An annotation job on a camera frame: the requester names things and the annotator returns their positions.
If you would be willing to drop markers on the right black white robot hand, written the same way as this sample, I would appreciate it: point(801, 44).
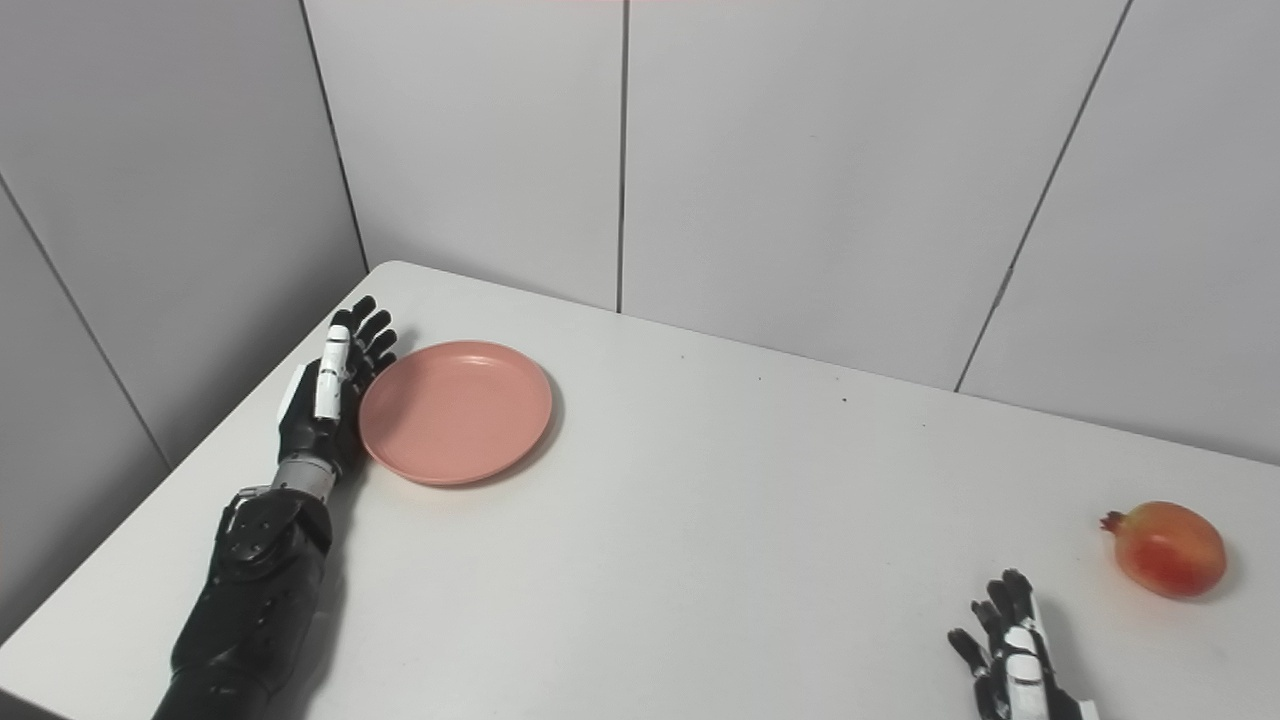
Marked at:
point(1020, 685)

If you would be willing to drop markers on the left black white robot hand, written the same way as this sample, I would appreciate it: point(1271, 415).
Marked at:
point(310, 425)

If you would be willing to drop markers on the pink round plate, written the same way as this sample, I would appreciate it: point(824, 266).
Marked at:
point(455, 412)

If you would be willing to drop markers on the red yellow pomegranate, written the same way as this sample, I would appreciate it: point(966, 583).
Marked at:
point(1170, 550)

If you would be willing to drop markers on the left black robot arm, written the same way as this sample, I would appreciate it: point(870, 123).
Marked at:
point(250, 610)

